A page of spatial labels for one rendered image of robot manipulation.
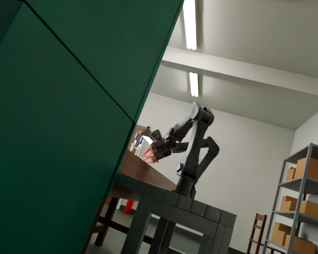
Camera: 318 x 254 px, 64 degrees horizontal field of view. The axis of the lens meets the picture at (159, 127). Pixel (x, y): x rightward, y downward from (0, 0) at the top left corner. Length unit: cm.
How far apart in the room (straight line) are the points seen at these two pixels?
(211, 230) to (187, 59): 377
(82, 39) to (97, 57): 7
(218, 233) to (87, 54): 60
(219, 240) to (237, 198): 526
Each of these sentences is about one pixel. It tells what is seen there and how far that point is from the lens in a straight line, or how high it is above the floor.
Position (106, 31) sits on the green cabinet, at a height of 94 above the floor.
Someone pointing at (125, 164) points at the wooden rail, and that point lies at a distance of 100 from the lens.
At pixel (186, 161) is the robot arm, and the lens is 112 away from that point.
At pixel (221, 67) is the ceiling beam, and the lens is 432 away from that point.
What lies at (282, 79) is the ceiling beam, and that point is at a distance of 436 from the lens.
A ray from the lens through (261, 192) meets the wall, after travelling 617.
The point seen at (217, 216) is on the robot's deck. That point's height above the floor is 65.
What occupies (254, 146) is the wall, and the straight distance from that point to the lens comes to 631.
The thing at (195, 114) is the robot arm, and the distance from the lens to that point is 120.
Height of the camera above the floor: 65
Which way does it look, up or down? 14 degrees up
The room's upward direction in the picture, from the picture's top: 20 degrees clockwise
